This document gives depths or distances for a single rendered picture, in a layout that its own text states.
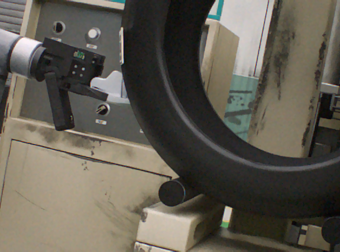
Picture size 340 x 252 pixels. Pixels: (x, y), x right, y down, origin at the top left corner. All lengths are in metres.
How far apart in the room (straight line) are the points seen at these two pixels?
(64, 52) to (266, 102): 0.46
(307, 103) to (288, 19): 0.18
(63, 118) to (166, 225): 0.30
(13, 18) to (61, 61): 9.68
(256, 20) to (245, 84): 0.92
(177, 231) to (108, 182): 0.77
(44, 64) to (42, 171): 0.70
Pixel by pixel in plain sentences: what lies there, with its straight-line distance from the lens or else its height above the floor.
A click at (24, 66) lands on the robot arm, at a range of 1.42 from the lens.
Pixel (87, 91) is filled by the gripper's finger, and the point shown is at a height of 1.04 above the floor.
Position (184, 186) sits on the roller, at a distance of 1.27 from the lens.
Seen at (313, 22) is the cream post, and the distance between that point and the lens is 1.60.
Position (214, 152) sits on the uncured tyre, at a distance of 1.21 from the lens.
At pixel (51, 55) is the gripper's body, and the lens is 1.42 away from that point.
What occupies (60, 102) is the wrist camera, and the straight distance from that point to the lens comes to 1.41.
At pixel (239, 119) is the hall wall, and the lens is 10.51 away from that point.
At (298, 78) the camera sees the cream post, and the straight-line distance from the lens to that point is 1.59.
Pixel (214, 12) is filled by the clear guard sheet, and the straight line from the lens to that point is 1.99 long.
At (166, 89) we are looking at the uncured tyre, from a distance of 1.23.
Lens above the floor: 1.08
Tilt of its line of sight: 3 degrees down
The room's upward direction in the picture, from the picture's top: 11 degrees clockwise
